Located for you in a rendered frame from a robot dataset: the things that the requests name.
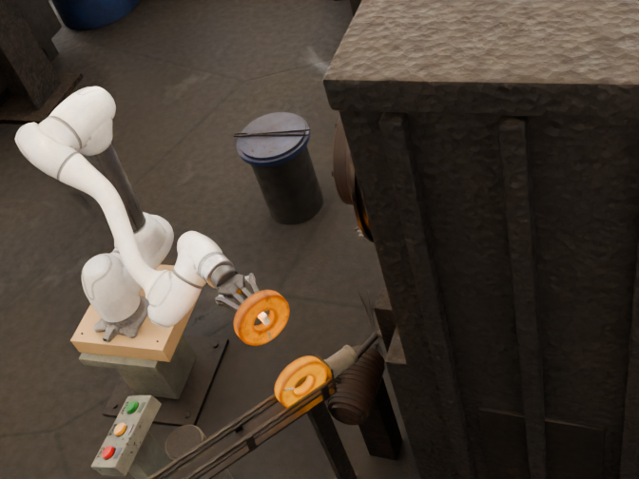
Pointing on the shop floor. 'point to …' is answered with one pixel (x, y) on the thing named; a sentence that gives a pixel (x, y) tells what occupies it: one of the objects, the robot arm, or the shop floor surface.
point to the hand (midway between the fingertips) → (260, 314)
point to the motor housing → (367, 405)
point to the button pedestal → (134, 444)
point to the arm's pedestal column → (174, 381)
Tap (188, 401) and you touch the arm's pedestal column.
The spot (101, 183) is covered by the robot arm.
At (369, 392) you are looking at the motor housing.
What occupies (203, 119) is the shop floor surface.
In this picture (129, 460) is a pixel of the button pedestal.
